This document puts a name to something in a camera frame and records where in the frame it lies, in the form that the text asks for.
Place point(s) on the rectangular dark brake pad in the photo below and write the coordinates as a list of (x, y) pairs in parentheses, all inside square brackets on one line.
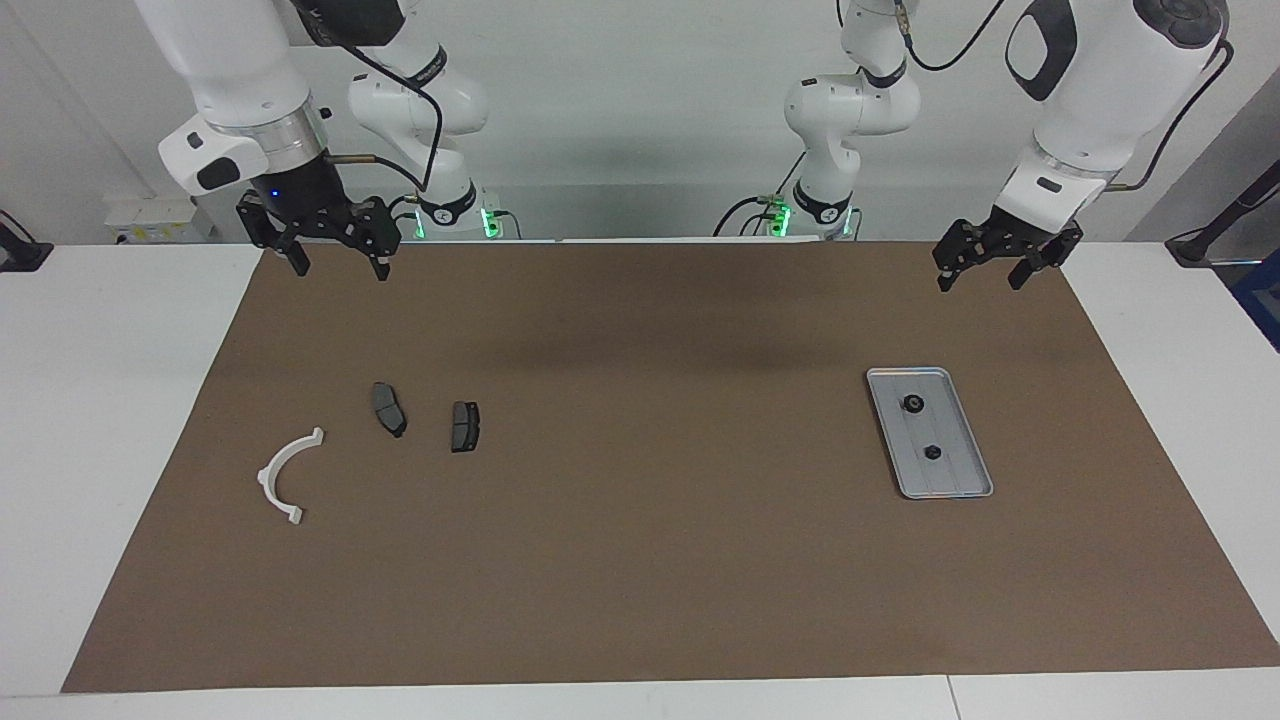
[(465, 428)]

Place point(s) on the white wall socket box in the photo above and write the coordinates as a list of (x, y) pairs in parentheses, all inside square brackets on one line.
[(150, 215)]

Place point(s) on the large black bearing gear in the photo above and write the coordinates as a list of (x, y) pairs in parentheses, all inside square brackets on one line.
[(913, 403)]

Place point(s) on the black table clamp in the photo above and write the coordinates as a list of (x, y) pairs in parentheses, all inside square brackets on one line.
[(20, 255)]

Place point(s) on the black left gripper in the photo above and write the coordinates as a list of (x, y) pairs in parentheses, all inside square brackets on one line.
[(1020, 242)]

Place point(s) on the silver metal tray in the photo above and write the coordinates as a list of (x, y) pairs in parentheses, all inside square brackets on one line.
[(955, 475)]

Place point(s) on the blue box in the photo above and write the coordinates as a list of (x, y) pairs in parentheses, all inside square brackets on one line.
[(1262, 300)]

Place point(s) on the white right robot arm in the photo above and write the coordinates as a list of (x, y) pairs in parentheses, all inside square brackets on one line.
[(230, 60)]

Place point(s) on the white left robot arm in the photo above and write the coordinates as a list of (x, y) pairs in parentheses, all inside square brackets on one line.
[(1100, 80)]

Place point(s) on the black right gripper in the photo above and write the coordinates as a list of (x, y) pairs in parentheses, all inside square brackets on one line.
[(305, 195)]

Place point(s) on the brown table mat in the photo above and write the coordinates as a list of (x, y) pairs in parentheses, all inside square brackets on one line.
[(640, 560)]

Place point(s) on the curved dark brake pad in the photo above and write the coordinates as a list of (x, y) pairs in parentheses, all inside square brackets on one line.
[(388, 410)]

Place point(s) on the black clamp stand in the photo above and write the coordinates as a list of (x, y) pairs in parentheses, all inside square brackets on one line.
[(1195, 245)]

